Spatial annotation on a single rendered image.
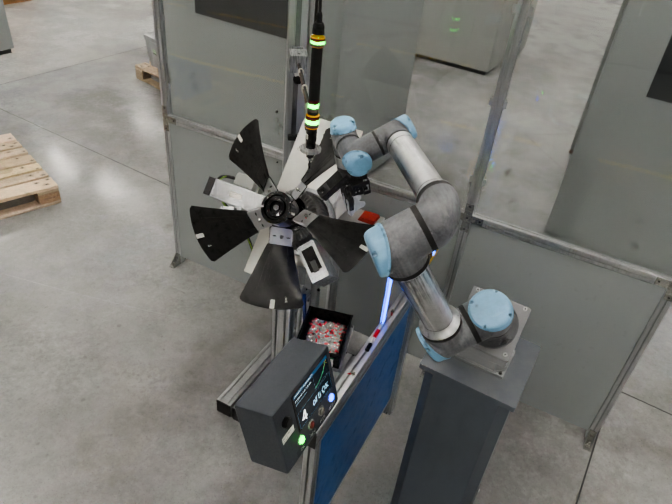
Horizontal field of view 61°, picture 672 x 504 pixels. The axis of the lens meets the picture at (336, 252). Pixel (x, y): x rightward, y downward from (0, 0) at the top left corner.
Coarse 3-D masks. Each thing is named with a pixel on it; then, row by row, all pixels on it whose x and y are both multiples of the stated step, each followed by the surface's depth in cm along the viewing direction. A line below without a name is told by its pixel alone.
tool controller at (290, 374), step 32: (288, 352) 144; (320, 352) 142; (256, 384) 135; (288, 384) 133; (320, 384) 143; (256, 416) 128; (288, 416) 130; (320, 416) 145; (256, 448) 135; (288, 448) 133
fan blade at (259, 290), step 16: (272, 256) 203; (288, 256) 206; (256, 272) 201; (272, 272) 202; (288, 272) 205; (256, 288) 201; (272, 288) 202; (288, 288) 204; (256, 304) 200; (288, 304) 203
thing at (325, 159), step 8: (328, 128) 211; (328, 136) 209; (320, 144) 211; (328, 144) 206; (320, 152) 208; (328, 152) 202; (312, 160) 211; (320, 160) 203; (328, 160) 200; (312, 168) 205; (320, 168) 200; (328, 168) 198; (304, 176) 208; (312, 176) 202
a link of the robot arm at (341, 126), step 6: (336, 120) 164; (342, 120) 164; (348, 120) 164; (354, 120) 164; (330, 126) 164; (336, 126) 162; (342, 126) 162; (348, 126) 162; (354, 126) 164; (330, 132) 166; (336, 132) 163; (342, 132) 162; (348, 132) 162; (354, 132) 164; (336, 138) 164; (336, 144) 164; (336, 150) 168; (336, 156) 170
